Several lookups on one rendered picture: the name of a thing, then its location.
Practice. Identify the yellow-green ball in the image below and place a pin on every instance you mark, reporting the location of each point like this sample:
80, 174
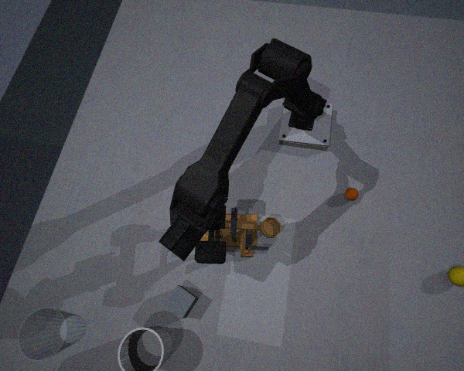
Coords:
456, 275

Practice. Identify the brown ball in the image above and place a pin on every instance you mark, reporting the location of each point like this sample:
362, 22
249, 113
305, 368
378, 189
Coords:
351, 194

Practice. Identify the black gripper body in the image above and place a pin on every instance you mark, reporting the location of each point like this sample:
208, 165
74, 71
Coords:
212, 252

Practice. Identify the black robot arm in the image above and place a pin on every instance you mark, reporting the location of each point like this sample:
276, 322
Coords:
198, 197

